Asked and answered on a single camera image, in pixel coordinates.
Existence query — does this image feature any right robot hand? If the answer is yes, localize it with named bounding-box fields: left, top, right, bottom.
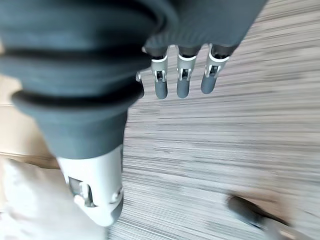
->
left=0, top=0, right=269, bottom=228

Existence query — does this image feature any robot dark foot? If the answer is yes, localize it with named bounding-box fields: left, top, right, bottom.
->
left=226, top=194, right=301, bottom=240

